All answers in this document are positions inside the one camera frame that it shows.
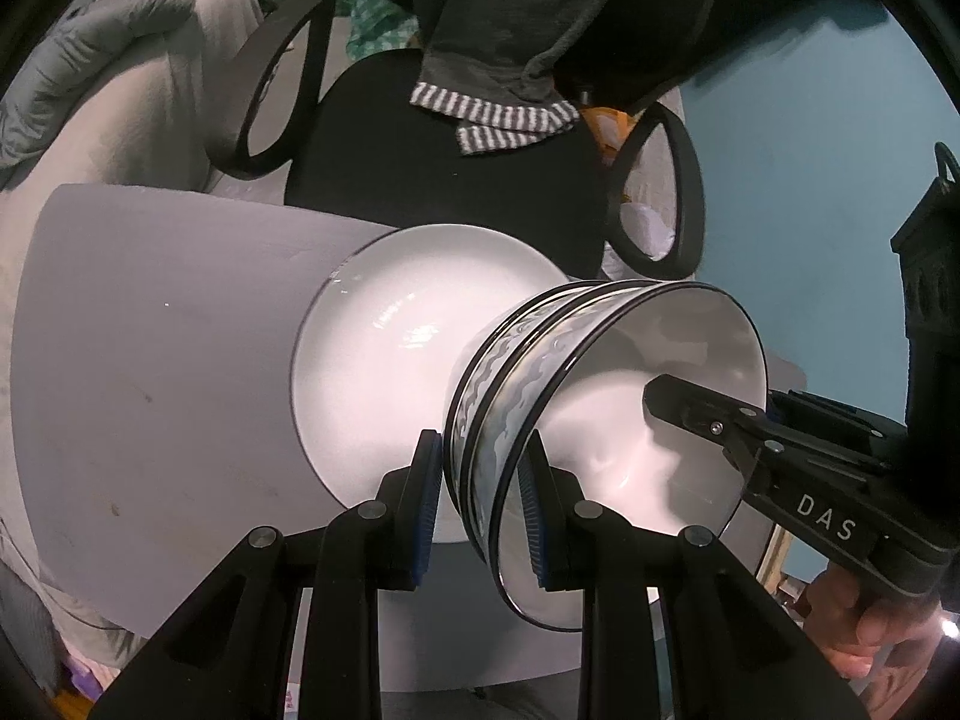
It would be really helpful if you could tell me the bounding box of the white plate black rim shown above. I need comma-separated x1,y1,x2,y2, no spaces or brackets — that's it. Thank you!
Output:
290,223,593,550

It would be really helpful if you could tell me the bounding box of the grey white striped cloth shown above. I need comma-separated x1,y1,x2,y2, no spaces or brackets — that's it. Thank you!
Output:
409,81,582,157

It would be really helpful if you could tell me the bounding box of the white crumpled cloth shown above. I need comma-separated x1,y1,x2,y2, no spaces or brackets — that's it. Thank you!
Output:
615,199,676,260

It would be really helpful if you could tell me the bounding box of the green checkered cloth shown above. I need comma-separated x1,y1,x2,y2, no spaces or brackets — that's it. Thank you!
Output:
112,0,421,61

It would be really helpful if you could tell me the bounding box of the black office chair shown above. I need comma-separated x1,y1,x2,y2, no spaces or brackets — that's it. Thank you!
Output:
217,0,706,282

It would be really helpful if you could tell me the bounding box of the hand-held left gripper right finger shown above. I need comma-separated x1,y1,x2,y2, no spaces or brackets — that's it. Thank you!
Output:
516,427,875,720

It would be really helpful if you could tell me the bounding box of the person's right hand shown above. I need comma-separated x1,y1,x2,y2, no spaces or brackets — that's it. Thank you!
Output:
804,559,947,691

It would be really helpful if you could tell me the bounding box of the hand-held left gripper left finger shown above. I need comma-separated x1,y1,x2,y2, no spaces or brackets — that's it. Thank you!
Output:
88,429,445,720

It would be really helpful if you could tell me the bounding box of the orange bag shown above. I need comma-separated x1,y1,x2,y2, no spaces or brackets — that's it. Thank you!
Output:
581,103,638,162

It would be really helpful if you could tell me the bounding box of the wooden plank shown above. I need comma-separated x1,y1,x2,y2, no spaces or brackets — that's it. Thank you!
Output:
761,532,796,593

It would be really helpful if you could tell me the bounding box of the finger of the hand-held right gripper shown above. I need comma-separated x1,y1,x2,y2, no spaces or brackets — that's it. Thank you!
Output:
769,388,910,466
643,373,786,494

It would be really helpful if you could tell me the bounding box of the grey hoodie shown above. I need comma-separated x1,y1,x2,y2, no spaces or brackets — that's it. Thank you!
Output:
416,0,721,106

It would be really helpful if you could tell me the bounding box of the grey jacket on bed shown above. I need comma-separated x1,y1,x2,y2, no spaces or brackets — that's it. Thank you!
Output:
0,0,197,181

